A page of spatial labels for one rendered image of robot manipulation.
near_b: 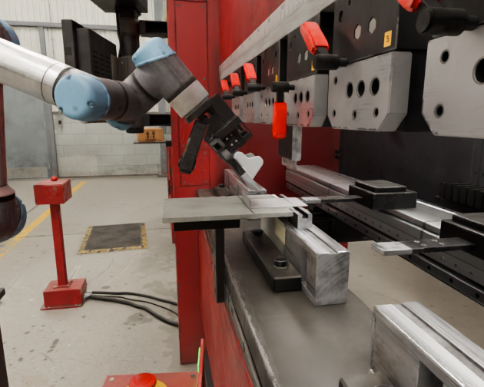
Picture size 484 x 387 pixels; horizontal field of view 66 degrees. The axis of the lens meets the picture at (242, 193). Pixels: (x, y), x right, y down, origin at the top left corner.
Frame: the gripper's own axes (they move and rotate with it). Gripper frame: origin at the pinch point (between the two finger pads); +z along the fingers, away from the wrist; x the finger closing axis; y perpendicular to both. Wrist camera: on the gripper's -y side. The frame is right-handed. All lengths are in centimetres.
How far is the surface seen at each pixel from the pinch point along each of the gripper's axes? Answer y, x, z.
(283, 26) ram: 24.3, -6.2, -21.1
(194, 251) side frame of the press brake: -35, 86, 30
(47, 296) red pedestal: -135, 157, 11
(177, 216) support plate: -15.1, -8.0, -7.3
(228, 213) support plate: -7.2, -7.0, -0.7
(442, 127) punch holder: 12, -52, -8
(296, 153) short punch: 11.5, -4.6, 0.1
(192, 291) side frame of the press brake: -49, 86, 44
